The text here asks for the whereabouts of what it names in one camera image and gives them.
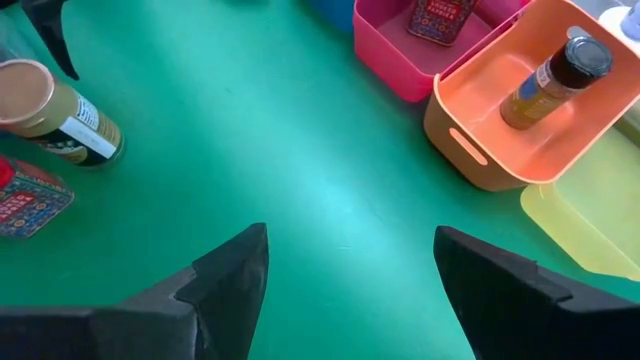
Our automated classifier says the blue plastic bin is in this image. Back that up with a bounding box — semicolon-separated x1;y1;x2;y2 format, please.
308;0;357;34

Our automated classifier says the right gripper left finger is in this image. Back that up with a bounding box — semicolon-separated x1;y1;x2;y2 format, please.
0;222;271;360

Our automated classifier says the tan-lid seasoning jar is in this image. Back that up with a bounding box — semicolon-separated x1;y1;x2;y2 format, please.
0;58;126;169

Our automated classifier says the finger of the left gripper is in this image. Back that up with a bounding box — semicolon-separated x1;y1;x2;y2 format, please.
19;0;81;81

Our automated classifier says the pink plastic bin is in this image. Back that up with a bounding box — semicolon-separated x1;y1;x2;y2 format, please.
352;0;532;104

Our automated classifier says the green table mat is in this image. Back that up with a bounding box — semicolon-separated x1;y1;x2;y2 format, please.
0;0;640;360

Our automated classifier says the yellow plastic bin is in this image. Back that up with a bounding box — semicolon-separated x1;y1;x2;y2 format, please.
519;112;640;282

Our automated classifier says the orange plastic bin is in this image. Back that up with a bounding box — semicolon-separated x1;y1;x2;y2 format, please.
423;0;640;193

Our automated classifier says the black-lid spice jar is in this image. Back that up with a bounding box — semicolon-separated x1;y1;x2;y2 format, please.
499;35;615;131

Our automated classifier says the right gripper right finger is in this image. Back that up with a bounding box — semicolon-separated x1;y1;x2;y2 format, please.
433;225;640;360

